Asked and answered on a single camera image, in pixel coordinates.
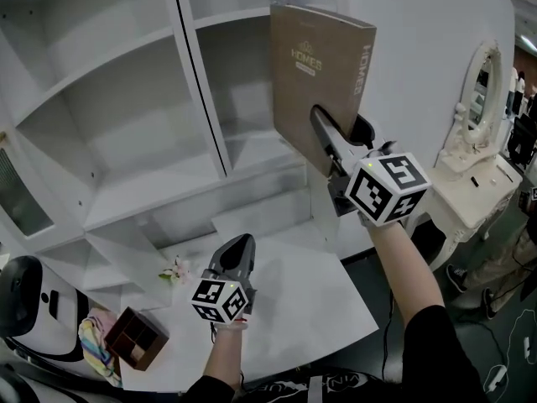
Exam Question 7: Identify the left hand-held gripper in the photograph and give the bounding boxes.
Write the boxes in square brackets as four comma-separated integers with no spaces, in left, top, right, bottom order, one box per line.
[190,233,258,326]

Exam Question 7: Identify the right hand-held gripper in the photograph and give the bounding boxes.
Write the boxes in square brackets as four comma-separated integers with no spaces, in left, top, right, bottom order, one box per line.
[309,104,433,228]

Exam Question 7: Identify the brown hardcover book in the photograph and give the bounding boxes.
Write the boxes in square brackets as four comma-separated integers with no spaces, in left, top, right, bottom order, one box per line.
[269,3,378,178]

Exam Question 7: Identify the person's left forearm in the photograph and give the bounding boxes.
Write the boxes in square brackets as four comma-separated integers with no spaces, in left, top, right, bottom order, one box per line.
[202,323,249,388]

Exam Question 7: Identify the person's right forearm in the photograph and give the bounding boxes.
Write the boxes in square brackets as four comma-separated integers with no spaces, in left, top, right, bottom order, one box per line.
[362,218,446,331]

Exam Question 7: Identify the pink artificial flowers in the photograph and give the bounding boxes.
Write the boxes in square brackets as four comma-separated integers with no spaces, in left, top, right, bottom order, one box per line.
[158,255,192,285]

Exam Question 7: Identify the white shelf unit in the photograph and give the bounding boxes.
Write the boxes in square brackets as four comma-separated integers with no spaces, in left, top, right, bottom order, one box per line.
[0,0,381,394]

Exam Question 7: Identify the brown wooden organizer box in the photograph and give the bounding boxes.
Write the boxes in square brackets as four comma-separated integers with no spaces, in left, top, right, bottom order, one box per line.
[104,306,170,372]

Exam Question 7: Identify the white vanity table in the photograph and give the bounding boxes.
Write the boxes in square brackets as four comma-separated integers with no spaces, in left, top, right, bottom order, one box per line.
[405,139,524,269]

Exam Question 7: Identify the white oval vanity mirror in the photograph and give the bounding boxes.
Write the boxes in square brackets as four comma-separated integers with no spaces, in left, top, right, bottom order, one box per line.
[454,39,503,143]

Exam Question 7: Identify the pastel striped towel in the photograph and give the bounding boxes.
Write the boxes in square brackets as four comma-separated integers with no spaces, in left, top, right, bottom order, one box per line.
[78,307,123,389]

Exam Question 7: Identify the black chair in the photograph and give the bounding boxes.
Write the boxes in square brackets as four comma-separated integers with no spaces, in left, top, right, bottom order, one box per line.
[508,113,537,170]

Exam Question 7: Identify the white glass cabinet door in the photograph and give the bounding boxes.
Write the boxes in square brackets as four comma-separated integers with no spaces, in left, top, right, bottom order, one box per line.
[0,130,58,241]

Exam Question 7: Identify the person's black shirt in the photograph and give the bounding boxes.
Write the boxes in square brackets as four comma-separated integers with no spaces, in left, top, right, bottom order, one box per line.
[180,303,493,403]

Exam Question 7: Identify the white beaded bracelet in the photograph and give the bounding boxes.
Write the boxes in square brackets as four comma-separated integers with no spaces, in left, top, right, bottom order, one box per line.
[213,319,249,332]

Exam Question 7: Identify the grey wrist strap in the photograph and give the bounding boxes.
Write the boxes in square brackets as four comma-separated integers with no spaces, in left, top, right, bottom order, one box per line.
[359,215,407,230]

